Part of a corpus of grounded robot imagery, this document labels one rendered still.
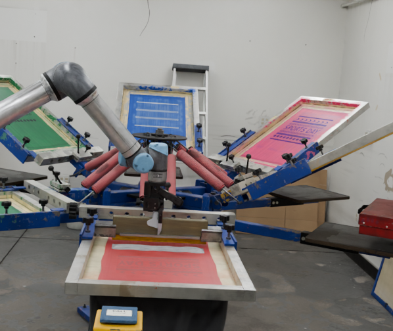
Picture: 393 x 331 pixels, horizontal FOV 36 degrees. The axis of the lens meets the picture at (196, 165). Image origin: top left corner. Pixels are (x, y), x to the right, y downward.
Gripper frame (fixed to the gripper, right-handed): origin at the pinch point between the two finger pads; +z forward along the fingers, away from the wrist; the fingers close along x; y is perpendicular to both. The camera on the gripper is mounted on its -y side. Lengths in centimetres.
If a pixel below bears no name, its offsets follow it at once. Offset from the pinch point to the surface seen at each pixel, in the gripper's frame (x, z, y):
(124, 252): 15.3, 5.0, 13.5
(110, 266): 32.7, 4.9, 17.7
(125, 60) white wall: -412, -74, 31
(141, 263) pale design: 27.4, 5.1, 7.0
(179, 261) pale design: 23.0, 5.3, -7.0
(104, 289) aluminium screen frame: 61, 3, 18
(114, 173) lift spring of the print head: -62, -12, 22
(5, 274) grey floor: -230, 100, 111
